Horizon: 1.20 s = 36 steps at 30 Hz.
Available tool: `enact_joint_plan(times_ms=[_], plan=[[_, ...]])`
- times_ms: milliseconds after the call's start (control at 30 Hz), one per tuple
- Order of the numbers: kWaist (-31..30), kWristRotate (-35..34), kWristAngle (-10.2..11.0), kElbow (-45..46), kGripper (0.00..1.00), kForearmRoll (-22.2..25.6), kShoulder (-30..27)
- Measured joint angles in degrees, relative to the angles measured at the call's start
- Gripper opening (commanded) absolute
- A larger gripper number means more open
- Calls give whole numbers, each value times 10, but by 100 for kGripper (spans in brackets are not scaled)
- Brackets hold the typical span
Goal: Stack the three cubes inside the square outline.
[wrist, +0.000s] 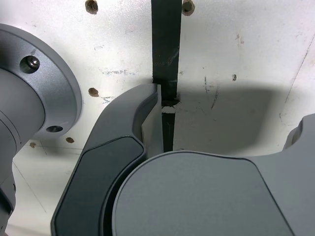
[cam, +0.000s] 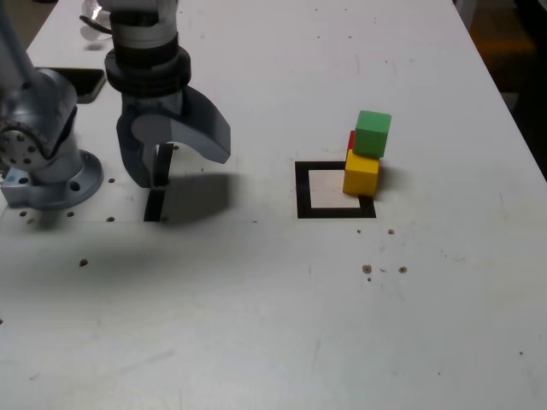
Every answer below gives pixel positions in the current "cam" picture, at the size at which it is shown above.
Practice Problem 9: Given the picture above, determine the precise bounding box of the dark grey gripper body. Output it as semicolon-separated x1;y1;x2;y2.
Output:
121;84;191;121

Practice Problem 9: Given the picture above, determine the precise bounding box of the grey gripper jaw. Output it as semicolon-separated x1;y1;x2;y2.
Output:
116;115;156;190
130;84;232;165

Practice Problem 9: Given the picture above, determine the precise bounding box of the yellow cube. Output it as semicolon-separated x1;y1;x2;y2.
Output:
342;149;382;197

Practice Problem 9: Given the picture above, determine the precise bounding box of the green cube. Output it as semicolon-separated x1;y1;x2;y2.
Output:
354;109;393;160

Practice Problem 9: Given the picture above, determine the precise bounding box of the black tape square outline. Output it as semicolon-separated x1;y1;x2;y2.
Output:
294;160;378;220

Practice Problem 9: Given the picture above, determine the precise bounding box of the black tape strip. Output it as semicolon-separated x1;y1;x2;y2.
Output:
143;143;175;223

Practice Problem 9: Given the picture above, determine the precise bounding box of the black phone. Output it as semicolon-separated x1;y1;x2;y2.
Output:
36;67;107;105

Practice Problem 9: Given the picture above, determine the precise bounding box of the black cable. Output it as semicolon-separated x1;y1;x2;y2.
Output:
79;15;114;34

